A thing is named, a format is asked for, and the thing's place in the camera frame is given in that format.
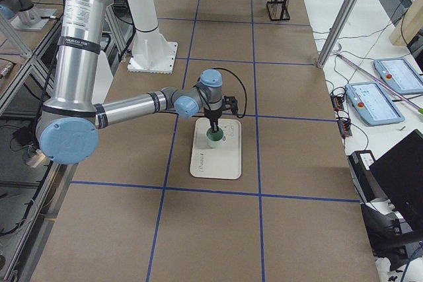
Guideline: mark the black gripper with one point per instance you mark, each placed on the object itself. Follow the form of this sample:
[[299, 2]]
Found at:
[[212, 115]]

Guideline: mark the light green cup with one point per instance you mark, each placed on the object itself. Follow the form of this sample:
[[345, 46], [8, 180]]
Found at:
[[215, 138]]

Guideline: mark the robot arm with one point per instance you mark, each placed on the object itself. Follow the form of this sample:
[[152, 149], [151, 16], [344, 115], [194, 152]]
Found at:
[[67, 131]]

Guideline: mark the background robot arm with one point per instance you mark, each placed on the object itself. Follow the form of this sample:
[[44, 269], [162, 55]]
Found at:
[[25, 15]]

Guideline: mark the cream rabbit tray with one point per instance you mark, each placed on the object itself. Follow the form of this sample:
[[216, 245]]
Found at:
[[223, 162]]

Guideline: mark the white chair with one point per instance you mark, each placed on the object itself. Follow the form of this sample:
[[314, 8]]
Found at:
[[103, 79]]

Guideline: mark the black box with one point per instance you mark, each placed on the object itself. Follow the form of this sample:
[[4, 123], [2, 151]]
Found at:
[[368, 188]]

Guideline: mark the near teach pendant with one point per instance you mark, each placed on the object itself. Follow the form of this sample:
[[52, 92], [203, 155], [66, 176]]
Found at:
[[373, 104]]

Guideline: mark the teach pendant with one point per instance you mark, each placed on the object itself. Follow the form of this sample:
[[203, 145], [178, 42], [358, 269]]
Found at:
[[373, 104], [399, 75]]

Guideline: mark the far teach pendant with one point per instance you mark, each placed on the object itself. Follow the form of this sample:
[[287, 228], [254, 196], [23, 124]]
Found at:
[[399, 75]]

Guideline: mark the black laptop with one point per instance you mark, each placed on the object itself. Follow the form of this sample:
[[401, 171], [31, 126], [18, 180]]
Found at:
[[399, 173]]

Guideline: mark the metal reacher stick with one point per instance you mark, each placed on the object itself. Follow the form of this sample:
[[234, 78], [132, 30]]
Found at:
[[399, 95]]

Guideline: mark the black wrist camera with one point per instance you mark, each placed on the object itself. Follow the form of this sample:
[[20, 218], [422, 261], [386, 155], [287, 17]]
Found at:
[[230, 103]]

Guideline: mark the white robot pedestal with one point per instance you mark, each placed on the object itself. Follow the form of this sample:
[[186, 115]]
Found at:
[[151, 52]]

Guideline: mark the black wire cup rack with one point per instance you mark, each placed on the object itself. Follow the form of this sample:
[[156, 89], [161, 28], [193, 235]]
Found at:
[[278, 10]]

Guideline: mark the aluminium frame post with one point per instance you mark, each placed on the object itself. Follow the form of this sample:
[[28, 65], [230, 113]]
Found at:
[[334, 34]]

